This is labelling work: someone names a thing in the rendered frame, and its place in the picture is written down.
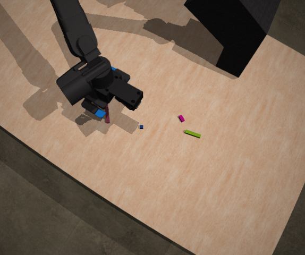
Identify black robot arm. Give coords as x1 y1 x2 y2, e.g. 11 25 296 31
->
50 0 143 111

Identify short magenta block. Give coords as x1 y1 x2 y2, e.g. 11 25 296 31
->
179 115 185 122

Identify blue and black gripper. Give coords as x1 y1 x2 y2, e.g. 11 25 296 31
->
81 67 130 118

